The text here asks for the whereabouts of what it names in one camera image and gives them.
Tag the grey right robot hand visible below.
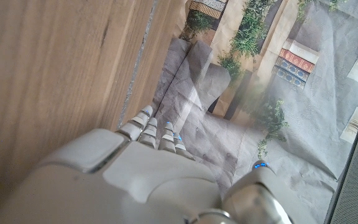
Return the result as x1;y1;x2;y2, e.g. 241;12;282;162
0;105;295;224

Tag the printed fabric backdrop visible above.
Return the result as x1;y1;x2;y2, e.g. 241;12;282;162
149;0;358;224

